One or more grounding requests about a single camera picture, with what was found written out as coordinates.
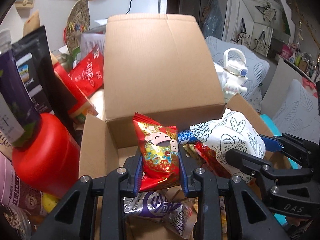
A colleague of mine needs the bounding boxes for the brown cardboard box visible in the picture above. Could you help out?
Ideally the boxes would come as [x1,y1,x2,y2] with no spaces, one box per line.
[78,13,292,240]

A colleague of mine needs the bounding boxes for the large red snack bag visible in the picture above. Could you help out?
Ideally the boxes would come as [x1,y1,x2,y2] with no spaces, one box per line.
[194,142,231,179]

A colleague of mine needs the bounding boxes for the black snack pouch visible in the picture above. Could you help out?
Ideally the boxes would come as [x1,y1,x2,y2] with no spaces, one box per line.
[12,26,75,122]

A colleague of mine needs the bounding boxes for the red plastic canister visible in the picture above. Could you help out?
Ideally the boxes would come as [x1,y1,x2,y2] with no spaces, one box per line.
[12,113,80,198]

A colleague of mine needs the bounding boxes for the grey sofa cushion far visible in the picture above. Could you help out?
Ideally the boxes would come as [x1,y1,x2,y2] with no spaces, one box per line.
[205,36,270,101]

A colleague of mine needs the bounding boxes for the wall intercom screen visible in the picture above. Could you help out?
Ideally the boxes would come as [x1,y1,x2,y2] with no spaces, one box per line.
[14,0,34,9]

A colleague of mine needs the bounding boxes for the woven round mat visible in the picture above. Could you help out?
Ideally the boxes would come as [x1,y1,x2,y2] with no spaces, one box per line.
[65,0,90,54]

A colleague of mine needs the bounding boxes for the white illustrated snack bag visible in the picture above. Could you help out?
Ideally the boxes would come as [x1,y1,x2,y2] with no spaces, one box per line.
[190,108,266,184]

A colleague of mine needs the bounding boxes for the yellow green citrus fruit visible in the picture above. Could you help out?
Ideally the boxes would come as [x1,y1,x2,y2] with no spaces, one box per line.
[42,193,60,213]

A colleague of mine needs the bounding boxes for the white refrigerator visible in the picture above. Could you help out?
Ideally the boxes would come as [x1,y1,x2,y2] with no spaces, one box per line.
[88,0,168,29]

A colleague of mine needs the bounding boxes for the red chinese text bag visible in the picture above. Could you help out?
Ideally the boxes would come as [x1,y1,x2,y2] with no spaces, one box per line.
[69,45,104,98]

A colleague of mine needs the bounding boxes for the purple silver snack bag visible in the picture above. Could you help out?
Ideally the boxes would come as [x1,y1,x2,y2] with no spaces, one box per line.
[123,191,197,239]

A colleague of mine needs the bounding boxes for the dark labelled jar on canister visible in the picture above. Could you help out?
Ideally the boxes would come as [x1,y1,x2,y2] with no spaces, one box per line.
[0,29,41,148]

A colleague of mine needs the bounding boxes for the small red festive snack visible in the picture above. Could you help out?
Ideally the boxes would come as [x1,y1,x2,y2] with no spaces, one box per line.
[132,113,180,192]

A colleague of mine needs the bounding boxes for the blue cylindrical snack tube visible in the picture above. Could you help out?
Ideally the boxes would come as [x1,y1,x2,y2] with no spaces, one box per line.
[177,130,198,145]

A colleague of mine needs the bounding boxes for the grey leaf pattern cushion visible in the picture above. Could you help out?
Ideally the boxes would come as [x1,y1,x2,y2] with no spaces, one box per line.
[273,79,319,144]

